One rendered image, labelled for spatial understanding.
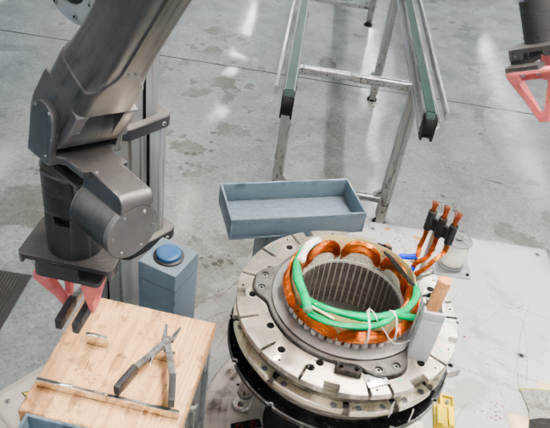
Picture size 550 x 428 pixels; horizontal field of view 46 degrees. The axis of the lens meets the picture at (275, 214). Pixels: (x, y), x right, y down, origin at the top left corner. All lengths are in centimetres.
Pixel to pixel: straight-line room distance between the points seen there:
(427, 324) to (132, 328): 39
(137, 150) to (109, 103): 56
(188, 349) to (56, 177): 35
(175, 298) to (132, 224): 47
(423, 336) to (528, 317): 69
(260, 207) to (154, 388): 47
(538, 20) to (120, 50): 56
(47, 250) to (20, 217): 211
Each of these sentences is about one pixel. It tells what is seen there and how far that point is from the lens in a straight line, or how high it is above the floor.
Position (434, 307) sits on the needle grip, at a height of 119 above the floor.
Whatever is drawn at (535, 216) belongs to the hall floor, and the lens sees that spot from 335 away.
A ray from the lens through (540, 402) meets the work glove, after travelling 136.
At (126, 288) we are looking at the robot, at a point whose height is 82.
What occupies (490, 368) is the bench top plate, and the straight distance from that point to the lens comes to 138.
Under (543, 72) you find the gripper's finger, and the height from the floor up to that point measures 144.
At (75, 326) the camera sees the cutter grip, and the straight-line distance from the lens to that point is 75.
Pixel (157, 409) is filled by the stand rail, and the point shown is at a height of 108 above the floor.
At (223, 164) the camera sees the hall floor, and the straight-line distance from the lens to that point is 314.
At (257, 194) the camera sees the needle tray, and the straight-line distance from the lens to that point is 120.
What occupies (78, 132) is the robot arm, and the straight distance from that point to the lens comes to 60.
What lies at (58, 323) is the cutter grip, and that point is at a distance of 76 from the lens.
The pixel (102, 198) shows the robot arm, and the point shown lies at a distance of 60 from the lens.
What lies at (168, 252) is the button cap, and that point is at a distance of 105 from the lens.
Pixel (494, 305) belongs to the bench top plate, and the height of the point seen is 78.
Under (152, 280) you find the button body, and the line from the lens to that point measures 106.
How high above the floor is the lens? 175
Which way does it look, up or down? 38 degrees down
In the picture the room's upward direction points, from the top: 9 degrees clockwise
